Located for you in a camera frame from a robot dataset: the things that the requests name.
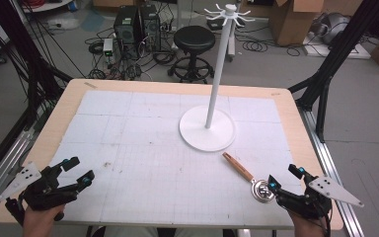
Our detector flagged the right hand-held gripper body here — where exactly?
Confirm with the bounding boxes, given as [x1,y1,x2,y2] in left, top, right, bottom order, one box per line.
[275,173,365,221]

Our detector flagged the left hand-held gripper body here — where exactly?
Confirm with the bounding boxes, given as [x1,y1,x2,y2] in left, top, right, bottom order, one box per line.
[0,160,80,227]

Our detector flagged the metal ladle with wooden handle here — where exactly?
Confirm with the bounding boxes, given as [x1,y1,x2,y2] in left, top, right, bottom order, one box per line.
[222,151,276,203]

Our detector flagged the person's left hand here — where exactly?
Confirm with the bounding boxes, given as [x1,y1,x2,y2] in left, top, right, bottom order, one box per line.
[22,202,66,237]

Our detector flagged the person's right hand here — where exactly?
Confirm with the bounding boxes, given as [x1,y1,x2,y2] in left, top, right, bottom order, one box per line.
[287,210,328,237]

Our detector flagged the white grid mat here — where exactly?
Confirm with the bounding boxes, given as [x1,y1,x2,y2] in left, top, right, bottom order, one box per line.
[48,90,306,229]

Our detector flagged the white hook stand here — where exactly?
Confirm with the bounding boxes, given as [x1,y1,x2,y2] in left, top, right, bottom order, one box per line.
[179,2,257,153]

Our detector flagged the small white box device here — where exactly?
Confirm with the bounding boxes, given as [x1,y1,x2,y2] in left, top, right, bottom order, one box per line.
[102,38,114,57]

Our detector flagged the white flat board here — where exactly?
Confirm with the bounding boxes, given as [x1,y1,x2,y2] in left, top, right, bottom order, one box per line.
[301,32,372,60]

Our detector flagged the black computer tower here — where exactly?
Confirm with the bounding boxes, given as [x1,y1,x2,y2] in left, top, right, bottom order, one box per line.
[139,3,163,52]
[113,5,142,51]

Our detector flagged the grey round appliance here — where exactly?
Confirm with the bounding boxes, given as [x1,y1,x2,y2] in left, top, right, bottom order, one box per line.
[311,12,352,45]

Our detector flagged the large cardboard box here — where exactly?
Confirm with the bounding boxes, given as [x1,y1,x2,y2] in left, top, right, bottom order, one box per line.
[268,0,328,47]

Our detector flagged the black round stool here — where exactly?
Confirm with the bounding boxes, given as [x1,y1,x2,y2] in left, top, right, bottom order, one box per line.
[167,25,217,85]

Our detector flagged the aluminium rail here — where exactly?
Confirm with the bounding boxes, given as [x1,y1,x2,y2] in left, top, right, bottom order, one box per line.
[0,127,37,216]
[297,106,365,237]

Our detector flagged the black metal frame stand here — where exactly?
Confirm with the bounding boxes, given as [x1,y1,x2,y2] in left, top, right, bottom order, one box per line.
[287,0,379,144]
[0,0,74,130]

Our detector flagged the tangle of floor cables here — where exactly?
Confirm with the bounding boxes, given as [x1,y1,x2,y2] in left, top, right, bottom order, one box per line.
[84,28,179,81]

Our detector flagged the coiled black cable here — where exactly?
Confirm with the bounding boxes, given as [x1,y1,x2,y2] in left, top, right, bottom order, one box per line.
[242,39,268,53]

